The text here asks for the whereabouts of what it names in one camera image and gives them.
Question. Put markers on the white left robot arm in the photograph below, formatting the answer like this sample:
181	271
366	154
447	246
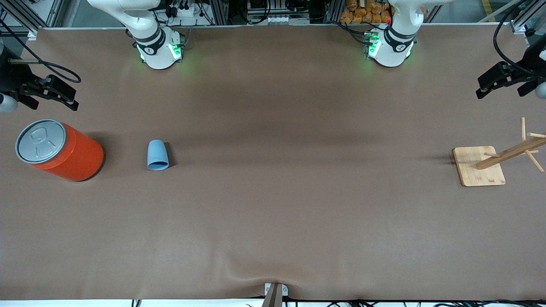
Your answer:
394	42

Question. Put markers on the brown table mat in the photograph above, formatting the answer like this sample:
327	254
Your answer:
273	204

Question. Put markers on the white power strip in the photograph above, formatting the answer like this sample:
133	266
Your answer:
183	10

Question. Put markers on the wooden cup rack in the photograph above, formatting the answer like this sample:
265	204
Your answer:
477	168

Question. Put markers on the orange can with grey lid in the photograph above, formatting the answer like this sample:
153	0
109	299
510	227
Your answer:
76	155

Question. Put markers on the orange snack bags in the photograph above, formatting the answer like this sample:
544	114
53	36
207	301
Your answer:
362	13

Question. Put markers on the light blue plastic cup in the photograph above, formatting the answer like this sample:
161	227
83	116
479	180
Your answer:
158	155

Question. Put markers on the aluminium frame post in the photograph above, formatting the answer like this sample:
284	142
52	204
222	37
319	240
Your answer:
30	19
524	21

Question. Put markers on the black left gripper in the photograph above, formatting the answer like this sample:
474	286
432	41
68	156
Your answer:
530	64

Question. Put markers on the metal table clamp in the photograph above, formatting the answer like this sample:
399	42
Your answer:
275	294

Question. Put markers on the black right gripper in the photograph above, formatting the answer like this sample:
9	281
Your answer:
13	78

